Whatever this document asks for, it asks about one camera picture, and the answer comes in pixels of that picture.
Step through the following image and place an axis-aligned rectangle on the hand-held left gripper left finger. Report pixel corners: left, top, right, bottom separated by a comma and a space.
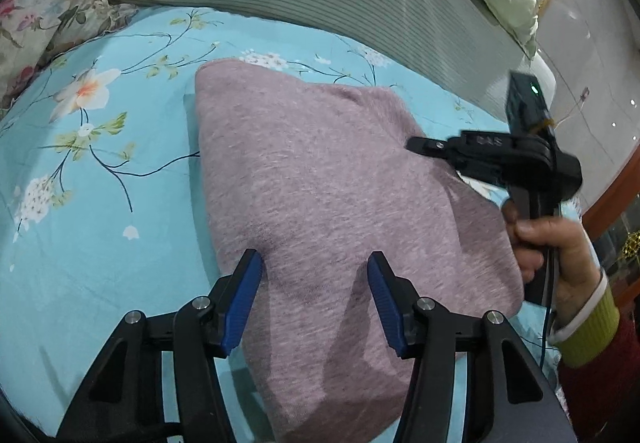
55, 248, 264, 443

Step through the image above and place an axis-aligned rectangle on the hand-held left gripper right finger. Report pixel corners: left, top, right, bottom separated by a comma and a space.
366, 250, 576, 443

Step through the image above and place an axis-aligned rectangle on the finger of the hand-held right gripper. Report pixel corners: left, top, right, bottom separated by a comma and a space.
405, 133, 506, 164
452, 160, 510, 190

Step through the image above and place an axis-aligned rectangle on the pink knit shirt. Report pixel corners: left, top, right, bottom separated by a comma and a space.
194, 57, 525, 429

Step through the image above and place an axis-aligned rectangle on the person's right forearm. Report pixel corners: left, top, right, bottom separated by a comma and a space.
547, 268, 640, 443

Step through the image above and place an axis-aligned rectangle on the person's right hand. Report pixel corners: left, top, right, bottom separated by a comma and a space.
501, 200, 604, 324

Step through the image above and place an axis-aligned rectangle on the blue floral bedsheet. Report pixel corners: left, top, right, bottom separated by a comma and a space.
0, 6, 601, 443

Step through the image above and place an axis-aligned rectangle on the floral ruffled pillow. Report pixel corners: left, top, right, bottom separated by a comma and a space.
0, 0, 138, 109

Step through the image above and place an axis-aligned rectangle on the thin wall wire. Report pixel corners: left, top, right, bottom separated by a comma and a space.
554, 87, 592, 125

